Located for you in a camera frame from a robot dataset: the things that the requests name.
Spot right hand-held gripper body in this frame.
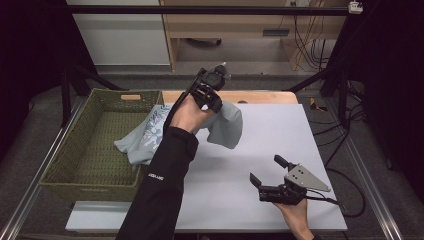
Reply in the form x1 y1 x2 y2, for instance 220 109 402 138
258 163 332 206

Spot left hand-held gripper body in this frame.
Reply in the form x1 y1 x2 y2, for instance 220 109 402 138
190 62 232 107

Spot light grey floral print shirt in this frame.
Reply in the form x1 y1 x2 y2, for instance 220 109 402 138
113 100 244 168

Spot green woven basket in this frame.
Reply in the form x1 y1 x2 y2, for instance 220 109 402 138
38 87 165 203

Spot person's left hand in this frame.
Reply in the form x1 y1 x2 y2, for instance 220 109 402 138
169 94 215 135

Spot person's right hand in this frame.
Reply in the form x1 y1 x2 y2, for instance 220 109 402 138
272 197 316 240

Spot white table cover sheet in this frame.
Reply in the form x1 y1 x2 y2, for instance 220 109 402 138
65 103 349 233

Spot light wooden desk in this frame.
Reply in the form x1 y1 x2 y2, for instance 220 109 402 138
159 0 348 72

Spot yellow and black tool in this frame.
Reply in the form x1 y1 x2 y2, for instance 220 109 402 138
309 97 329 113

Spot black metal stand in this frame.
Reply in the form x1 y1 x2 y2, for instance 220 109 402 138
59 62 129 128
281 65 352 129

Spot white cabinet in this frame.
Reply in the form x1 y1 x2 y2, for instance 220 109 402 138
65 0 172 66

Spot black curtain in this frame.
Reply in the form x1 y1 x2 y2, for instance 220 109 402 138
0 0 98 161
328 0 424 194

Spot white plug adapter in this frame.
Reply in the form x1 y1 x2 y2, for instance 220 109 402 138
347 1 364 15

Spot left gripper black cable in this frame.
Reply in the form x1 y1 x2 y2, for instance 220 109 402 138
162 69 203 135

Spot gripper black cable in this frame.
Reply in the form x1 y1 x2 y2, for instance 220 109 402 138
162 69 203 135
304 167 367 219

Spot black floor cables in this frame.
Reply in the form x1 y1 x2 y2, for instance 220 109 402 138
308 79 368 168

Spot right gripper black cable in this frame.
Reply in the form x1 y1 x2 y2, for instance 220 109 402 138
304 167 367 219

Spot black horizontal frame bar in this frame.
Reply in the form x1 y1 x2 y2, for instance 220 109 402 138
65 4 351 17

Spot aluminium frame rail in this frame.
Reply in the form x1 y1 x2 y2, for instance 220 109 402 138
0 96 86 240
324 98 405 240

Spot hanging desk cables bundle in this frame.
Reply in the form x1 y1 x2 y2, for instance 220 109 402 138
289 14 332 72

